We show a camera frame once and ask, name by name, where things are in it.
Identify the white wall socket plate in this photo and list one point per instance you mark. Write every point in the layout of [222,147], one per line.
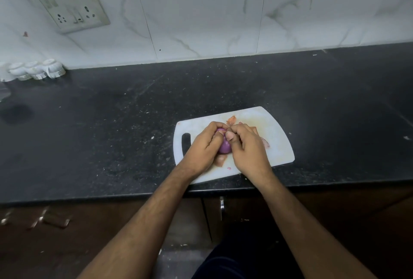
[71,3]

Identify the onion skin peel piece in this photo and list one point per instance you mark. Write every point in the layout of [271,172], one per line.
[265,143]
[231,120]

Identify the person's left thumb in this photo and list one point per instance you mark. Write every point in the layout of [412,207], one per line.
[217,126]

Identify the person's right forearm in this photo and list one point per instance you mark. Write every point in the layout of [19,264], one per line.
[305,230]

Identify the person's right hand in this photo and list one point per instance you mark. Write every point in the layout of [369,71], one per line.
[250,154]

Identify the white plastic cutting board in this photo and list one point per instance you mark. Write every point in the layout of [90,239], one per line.
[272,133]

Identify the brown wooden cabinet doors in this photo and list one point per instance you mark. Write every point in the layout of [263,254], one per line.
[342,220]

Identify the person's left forearm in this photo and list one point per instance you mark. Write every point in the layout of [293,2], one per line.
[146,225]

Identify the purple peeled onion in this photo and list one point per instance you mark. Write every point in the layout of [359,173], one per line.
[224,146]

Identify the person's dark trousers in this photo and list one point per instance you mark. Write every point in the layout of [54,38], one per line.
[248,249]

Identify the person's left hand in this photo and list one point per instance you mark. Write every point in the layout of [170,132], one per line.
[200,153]

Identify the person's right thumb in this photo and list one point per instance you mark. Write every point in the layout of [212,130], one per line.
[233,141]

